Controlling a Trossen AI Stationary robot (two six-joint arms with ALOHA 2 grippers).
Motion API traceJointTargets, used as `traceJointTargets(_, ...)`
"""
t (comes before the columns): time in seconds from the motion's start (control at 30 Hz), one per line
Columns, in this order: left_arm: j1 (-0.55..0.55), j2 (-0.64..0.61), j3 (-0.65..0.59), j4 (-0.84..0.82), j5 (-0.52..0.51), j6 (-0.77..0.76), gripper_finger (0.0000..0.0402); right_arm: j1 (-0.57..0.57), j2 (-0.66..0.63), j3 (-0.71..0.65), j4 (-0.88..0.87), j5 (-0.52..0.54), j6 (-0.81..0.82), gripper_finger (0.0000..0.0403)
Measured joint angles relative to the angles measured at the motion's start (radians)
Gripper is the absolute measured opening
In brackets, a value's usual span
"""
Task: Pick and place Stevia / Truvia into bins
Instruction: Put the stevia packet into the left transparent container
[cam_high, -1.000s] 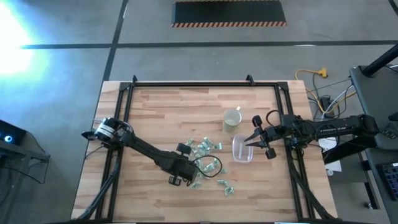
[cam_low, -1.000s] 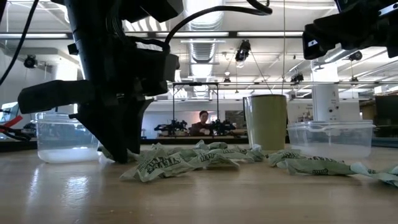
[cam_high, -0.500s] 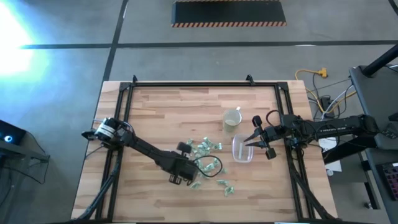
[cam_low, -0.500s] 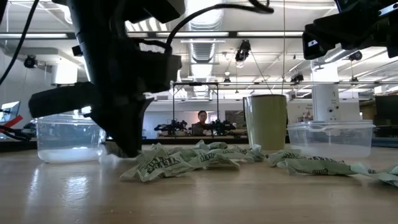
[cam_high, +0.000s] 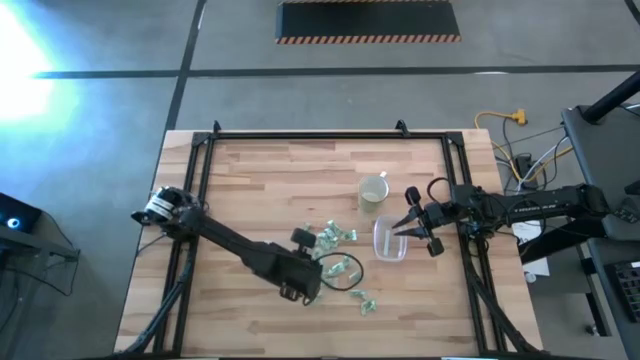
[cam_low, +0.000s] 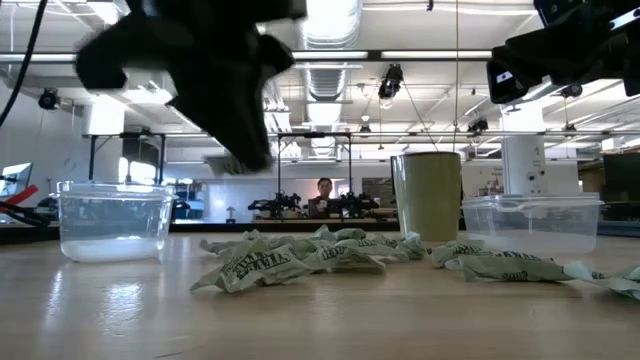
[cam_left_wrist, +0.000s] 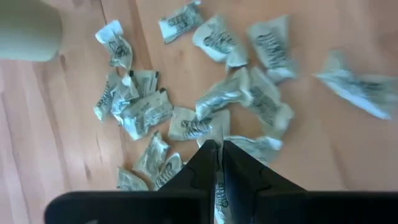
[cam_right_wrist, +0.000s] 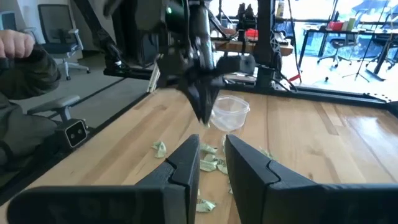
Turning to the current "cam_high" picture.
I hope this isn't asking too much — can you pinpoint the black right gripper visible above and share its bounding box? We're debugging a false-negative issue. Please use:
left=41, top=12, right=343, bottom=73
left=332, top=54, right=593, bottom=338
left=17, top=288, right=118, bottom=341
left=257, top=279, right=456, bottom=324
left=391, top=185, right=455, bottom=259

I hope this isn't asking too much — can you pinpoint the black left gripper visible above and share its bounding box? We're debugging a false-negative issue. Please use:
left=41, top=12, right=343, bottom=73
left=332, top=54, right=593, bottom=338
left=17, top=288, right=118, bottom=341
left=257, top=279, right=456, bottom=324
left=278, top=228, right=325, bottom=305

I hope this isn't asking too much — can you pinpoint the rectangular clear plastic container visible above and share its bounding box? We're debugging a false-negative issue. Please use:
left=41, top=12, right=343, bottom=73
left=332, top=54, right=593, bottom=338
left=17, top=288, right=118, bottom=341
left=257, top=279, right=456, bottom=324
left=372, top=214, right=408, bottom=263

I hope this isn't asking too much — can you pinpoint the pale green mug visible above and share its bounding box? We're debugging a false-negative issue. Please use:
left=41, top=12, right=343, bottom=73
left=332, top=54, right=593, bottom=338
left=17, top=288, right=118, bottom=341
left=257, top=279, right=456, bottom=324
left=357, top=170, right=391, bottom=214

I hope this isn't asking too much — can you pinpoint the white paper sheet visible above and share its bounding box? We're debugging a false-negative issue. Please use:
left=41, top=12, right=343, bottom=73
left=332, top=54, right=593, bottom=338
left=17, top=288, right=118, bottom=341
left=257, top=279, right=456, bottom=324
left=510, top=218, right=551, bottom=279

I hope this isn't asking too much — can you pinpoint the black power strip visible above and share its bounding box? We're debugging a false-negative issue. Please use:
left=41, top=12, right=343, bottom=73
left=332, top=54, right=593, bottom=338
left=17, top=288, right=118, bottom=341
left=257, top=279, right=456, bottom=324
left=514, top=153, right=540, bottom=191

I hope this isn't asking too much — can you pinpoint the grey cart top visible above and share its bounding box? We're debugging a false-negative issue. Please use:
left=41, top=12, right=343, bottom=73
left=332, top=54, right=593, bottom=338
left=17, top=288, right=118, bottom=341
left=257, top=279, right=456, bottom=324
left=560, top=103, right=640, bottom=242

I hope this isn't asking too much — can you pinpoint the black mat with hazard stripes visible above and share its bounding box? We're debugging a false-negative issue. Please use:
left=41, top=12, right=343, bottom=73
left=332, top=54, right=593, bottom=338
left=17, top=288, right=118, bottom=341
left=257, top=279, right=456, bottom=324
left=274, top=0, right=462, bottom=45

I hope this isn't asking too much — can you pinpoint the black keyboard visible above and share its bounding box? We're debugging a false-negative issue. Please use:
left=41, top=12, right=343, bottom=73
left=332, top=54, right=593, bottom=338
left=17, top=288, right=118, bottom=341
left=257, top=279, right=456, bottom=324
left=604, top=259, right=640, bottom=324

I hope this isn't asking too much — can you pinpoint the dark low table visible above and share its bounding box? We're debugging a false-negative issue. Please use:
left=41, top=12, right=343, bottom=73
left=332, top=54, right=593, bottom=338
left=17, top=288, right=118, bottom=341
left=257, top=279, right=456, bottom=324
left=584, top=237, right=640, bottom=360

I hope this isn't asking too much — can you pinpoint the black pole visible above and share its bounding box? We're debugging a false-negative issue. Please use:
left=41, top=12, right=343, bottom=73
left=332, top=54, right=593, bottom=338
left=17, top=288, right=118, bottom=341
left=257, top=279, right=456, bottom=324
left=582, top=69, right=640, bottom=124

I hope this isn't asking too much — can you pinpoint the dark side stand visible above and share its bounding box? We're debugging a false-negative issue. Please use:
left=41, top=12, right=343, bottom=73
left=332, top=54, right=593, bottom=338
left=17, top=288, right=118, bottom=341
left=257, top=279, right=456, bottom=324
left=0, top=224, right=81, bottom=307

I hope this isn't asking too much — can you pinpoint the black device with blue light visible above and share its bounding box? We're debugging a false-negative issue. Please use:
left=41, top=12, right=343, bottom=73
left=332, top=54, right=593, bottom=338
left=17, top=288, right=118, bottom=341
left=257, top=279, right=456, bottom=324
left=0, top=192, right=44, bottom=234

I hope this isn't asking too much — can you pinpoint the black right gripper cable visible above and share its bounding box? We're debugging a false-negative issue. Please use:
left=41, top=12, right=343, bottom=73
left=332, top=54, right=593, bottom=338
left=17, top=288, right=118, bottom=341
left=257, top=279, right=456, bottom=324
left=426, top=176, right=454, bottom=204

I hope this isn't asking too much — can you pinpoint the yellow extension cable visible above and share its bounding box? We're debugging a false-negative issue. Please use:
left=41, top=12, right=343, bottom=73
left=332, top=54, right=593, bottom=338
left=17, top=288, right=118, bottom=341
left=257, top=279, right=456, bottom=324
left=473, top=108, right=576, bottom=184

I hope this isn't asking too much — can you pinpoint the black aluminium rig frame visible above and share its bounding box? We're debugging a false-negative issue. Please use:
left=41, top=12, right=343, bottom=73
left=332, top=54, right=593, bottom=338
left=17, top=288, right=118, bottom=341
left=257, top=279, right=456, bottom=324
left=119, top=118, right=546, bottom=360

